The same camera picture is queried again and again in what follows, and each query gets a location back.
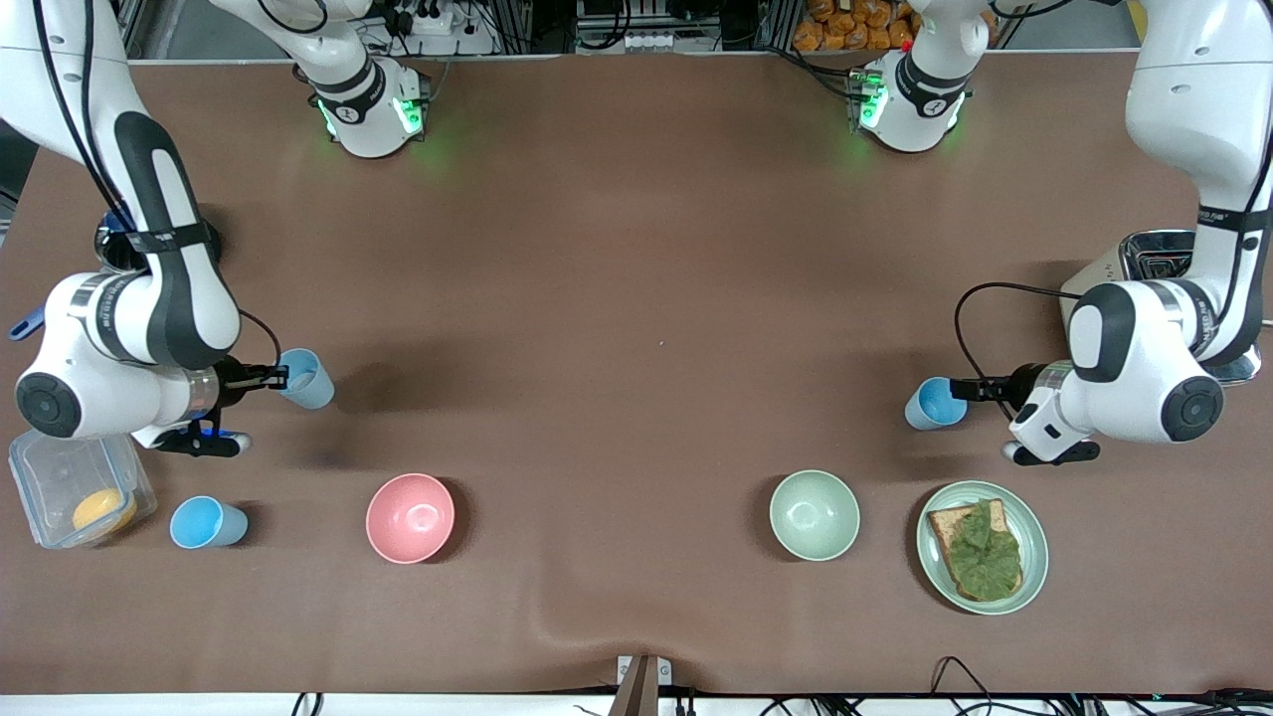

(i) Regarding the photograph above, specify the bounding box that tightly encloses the brown bread slice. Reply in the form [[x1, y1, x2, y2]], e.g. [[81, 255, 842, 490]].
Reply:
[[927, 498, 1025, 602]]

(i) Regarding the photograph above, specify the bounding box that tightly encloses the clear plastic lidded container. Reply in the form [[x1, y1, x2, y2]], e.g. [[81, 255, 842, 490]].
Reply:
[[8, 428, 159, 551]]

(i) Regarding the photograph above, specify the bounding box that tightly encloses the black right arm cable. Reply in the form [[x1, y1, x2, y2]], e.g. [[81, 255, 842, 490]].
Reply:
[[32, 0, 284, 384]]

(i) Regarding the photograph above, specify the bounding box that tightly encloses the beige chrome toaster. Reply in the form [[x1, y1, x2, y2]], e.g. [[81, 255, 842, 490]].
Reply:
[[1058, 229, 1266, 389]]

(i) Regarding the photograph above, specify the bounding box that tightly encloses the blue cup with white ball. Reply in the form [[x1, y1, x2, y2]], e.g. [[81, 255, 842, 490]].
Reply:
[[275, 348, 337, 411]]

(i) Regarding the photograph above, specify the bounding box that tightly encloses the pink bowl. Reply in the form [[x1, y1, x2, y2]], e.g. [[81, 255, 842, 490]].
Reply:
[[365, 472, 456, 565]]

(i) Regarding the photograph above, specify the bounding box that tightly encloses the yellow orange round food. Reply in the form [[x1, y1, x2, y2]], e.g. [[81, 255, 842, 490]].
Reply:
[[72, 487, 139, 534]]

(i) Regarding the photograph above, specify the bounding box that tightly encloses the pale green bowl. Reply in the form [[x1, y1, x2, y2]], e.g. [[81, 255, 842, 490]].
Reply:
[[769, 469, 861, 563]]

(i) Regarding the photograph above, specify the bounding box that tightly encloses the white power strip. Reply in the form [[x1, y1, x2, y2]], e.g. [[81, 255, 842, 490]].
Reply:
[[396, 0, 460, 37]]

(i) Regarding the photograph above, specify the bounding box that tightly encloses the blue plastic cup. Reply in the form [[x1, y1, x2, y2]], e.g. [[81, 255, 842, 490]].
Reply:
[[904, 377, 970, 432], [169, 495, 250, 550]]

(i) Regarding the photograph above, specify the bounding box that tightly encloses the pale green plate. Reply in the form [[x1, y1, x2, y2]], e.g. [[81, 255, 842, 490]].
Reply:
[[916, 480, 1050, 617]]

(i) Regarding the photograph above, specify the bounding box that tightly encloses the grey metal camera bracket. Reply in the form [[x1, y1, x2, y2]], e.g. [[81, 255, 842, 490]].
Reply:
[[609, 653, 673, 716]]

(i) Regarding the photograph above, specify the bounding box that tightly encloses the green lettuce leaf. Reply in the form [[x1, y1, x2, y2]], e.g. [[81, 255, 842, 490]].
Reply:
[[944, 500, 1024, 602]]

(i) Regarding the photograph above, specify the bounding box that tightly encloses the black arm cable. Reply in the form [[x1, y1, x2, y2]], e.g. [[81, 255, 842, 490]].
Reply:
[[954, 282, 1085, 419], [32, 0, 284, 384]]

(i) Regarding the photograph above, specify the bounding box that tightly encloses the black looped cable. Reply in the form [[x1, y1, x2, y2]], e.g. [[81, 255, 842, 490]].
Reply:
[[929, 655, 998, 716]]

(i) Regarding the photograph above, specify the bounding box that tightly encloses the black saucepan blue handle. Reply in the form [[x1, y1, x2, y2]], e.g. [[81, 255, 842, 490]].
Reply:
[[8, 204, 226, 342]]

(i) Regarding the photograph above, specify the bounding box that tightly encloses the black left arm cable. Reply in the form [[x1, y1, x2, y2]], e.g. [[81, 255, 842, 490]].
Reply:
[[954, 282, 1085, 419]]

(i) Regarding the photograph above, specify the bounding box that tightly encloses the bag of orange buns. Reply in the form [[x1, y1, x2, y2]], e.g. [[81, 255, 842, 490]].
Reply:
[[792, 0, 999, 54]]

